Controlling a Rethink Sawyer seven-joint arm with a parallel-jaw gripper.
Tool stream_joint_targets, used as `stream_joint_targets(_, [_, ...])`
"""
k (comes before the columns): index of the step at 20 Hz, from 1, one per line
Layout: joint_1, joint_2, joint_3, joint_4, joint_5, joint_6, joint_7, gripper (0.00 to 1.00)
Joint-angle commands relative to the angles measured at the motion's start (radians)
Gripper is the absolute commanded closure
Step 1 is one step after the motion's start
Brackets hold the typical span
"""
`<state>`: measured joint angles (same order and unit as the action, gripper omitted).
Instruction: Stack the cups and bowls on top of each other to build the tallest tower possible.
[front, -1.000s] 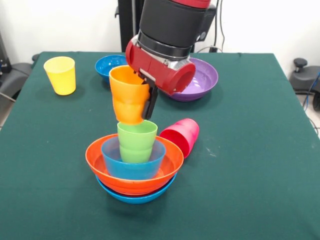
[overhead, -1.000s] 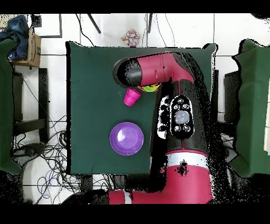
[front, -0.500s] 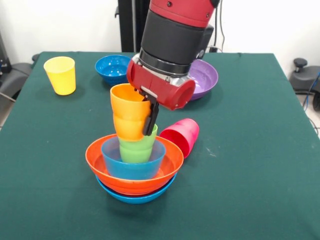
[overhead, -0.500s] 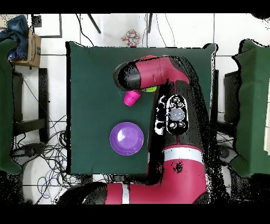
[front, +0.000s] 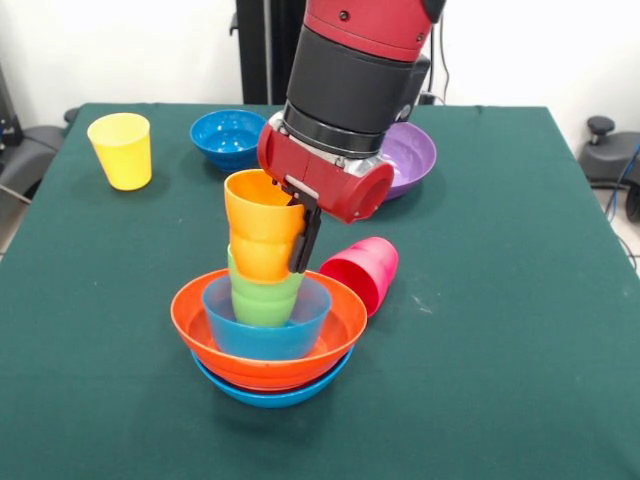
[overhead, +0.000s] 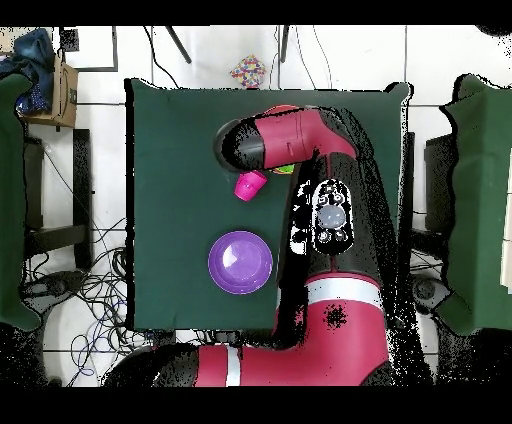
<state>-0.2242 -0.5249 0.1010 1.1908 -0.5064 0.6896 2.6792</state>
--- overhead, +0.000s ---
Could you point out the pink plastic cup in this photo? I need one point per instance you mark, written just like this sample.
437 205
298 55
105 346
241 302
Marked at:
248 186

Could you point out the green plastic cup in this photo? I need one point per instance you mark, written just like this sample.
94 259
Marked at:
284 169

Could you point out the wide orange-red bowl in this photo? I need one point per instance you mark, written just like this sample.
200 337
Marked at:
282 109

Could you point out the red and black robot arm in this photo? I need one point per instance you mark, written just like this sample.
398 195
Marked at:
340 340

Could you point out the purple plastic bowl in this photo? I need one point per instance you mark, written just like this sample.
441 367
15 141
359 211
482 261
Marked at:
240 262

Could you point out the dark green tablecloth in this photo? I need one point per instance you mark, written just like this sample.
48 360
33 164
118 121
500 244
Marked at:
180 160

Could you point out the black tripod leg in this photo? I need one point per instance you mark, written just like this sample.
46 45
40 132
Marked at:
178 44
284 44

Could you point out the cardboard box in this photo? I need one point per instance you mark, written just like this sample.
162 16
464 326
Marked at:
64 100

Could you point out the green cloth covered table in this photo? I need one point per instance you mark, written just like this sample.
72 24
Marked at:
480 200
12 200

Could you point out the blue cloth bundle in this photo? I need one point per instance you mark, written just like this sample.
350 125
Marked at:
34 52

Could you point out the black stool frame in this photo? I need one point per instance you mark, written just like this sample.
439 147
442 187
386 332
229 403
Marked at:
82 224
438 180

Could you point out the black pedestal foot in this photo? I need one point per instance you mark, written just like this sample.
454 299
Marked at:
428 290
56 284

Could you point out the black rectangular frame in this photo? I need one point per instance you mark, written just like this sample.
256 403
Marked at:
115 48

